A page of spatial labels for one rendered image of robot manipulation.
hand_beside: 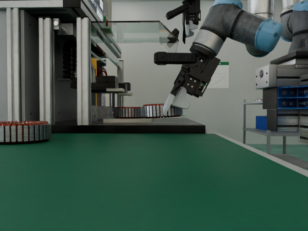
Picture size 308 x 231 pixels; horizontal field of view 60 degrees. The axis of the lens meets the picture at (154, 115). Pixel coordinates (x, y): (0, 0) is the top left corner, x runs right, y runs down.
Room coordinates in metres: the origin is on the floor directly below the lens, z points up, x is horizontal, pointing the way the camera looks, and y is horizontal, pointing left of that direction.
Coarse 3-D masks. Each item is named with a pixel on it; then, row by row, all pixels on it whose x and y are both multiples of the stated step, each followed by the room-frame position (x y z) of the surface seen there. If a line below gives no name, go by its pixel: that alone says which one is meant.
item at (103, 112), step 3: (99, 108) 1.11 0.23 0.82; (102, 108) 1.11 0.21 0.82; (105, 108) 1.11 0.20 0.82; (108, 108) 1.13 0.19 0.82; (99, 111) 1.11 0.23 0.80; (102, 111) 1.11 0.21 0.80; (105, 111) 1.11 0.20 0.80; (108, 111) 1.13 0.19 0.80; (99, 114) 1.11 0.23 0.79; (102, 114) 1.11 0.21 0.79; (105, 114) 1.11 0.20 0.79; (108, 114) 1.13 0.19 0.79; (99, 117) 1.11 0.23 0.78; (102, 117) 1.11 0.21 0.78; (105, 117) 1.11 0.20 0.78; (108, 117) 1.13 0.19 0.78
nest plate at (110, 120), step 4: (104, 120) 0.82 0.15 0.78; (108, 120) 0.82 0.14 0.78; (112, 120) 0.82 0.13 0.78; (116, 120) 0.82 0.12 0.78; (120, 120) 0.82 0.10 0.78; (124, 120) 0.82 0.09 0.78; (128, 120) 0.82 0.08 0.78; (132, 120) 0.82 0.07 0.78; (136, 120) 0.82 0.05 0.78; (140, 120) 0.82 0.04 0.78; (144, 120) 0.82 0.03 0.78; (148, 120) 0.82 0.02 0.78; (152, 120) 0.89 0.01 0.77
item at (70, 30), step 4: (64, 24) 0.78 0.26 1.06; (68, 24) 0.77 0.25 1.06; (72, 24) 0.77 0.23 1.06; (68, 28) 0.77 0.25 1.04; (72, 28) 0.77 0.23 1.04; (76, 28) 0.81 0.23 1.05; (60, 32) 0.78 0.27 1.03; (64, 32) 0.78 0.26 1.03; (68, 32) 0.77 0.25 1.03; (72, 32) 0.77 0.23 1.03; (76, 32) 0.81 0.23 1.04; (60, 36) 0.79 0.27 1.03; (64, 36) 0.79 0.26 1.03; (68, 36) 0.79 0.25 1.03; (72, 36) 0.79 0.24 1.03; (76, 36) 0.81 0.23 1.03
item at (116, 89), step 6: (96, 78) 0.87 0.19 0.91; (102, 78) 0.87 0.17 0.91; (108, 78) 0.87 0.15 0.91; (114, 78) 0.87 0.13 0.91; (72, 84) 0.87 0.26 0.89; (96, 84) 0.87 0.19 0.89; (102, 84) 0.87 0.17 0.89; (108, 84) 0.86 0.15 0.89; (114, 84) 0.86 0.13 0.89; (108, 90) 0.87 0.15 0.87; (114, 90) 0.87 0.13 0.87; (120, 90) 0.87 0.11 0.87
